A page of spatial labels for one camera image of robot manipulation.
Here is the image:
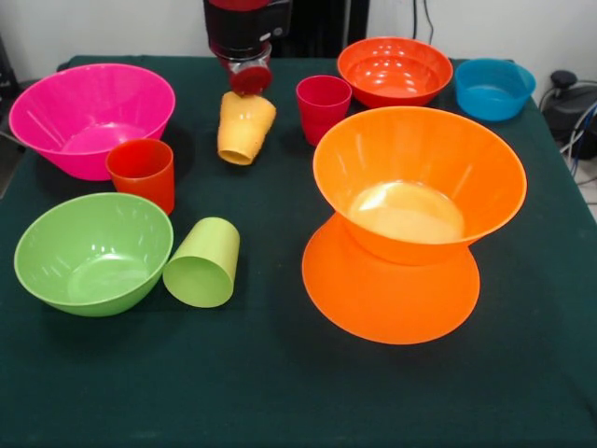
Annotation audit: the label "tangled floor cables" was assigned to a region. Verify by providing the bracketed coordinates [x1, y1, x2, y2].
[558, 100, 597, 206]

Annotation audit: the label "green plastic bowl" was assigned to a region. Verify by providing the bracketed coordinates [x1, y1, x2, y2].
[13, 191, 175, 318]

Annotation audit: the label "magenta plastic cup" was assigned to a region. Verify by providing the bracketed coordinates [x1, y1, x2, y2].
[295, 75, 354, 148]

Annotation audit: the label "orange plastic bowl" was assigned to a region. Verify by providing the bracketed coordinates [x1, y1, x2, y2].
[312, 105, 529, 267]
[301, 212, 481, 346]

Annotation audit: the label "dark green table cloth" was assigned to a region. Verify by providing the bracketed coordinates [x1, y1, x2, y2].
[0, 54, 597, 448]

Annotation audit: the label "red plastic cup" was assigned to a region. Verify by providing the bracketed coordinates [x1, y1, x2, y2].
[104, 138, 176, 216]

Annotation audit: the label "black cabinet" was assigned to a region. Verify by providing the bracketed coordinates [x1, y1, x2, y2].
[270, 0, 370, 59]

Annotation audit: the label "black hanging cable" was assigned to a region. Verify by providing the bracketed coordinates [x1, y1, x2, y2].
[412, 0, 436, 46]

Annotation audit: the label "red-orange plastic bowl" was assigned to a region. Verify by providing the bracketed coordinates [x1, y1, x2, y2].
[336, 36, 454, 109]

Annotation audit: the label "yellow plastic cup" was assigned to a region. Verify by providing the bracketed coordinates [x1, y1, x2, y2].
[216, 91, 278, 167]

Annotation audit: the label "green plastic cup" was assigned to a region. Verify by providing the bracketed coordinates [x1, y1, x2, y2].
[161, 216, 242, 309]

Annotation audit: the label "blue plastic bowl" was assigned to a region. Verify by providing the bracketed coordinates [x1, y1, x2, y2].
[454, 57, 537, 123]

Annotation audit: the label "black equipment box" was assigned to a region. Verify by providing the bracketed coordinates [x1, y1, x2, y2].
[0, 32, 21, 99]

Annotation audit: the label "pink plastic bowl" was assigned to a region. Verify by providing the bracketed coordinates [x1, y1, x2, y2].
[7, 63, 177, 182]

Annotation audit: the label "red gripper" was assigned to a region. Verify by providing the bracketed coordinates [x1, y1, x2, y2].
[227, 60, 274, 99]

